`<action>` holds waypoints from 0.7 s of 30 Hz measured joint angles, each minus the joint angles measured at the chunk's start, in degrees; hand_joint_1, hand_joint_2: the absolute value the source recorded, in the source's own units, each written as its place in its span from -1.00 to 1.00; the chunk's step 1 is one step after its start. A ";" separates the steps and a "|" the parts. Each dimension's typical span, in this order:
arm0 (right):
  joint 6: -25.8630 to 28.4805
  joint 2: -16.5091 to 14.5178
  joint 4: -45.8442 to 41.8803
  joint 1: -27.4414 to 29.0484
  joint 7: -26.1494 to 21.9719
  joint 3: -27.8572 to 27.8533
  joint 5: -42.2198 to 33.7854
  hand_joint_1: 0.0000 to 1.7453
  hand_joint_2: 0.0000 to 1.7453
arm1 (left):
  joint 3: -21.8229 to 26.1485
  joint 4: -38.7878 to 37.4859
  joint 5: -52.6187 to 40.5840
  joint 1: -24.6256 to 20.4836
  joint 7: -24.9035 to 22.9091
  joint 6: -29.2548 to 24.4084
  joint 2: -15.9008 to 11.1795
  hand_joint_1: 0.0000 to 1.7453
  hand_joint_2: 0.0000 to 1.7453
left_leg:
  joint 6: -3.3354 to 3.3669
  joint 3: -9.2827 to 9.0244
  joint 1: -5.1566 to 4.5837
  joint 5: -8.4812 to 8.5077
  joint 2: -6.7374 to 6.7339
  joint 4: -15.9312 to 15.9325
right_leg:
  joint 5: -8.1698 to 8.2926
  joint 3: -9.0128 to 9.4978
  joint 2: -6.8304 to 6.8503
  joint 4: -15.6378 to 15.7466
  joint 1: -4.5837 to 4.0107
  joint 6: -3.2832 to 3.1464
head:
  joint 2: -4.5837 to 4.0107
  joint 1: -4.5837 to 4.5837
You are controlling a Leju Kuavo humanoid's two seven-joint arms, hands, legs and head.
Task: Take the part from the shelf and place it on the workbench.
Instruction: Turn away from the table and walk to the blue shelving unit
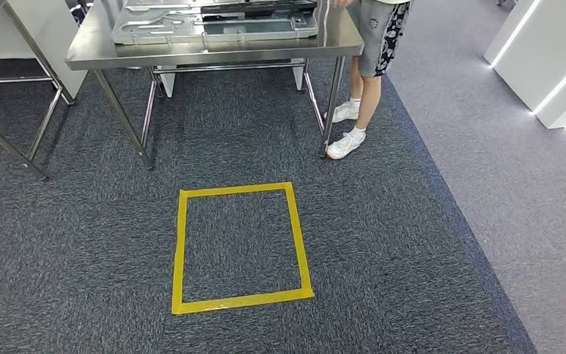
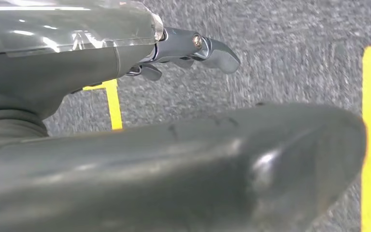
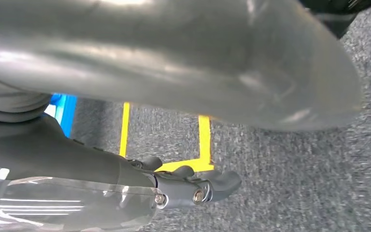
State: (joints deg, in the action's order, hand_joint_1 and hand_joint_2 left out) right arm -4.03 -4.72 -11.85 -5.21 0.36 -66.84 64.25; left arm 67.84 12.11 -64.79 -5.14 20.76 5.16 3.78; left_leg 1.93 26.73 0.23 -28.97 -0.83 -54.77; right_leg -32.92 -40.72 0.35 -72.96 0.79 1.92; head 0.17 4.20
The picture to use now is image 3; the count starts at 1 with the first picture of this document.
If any yellow floor tape square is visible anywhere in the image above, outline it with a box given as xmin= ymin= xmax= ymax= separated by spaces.
xmin=119 ymin=102 xmax=215 ymax=173

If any black robot leg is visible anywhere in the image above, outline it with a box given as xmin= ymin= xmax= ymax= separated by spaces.
xmin=299 ymin=0 xmax=371 ymax=39

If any blue wheeled shelf rack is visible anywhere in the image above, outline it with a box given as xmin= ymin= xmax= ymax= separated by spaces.
xmin=44 ymin=93 xmax=78 ymax=138

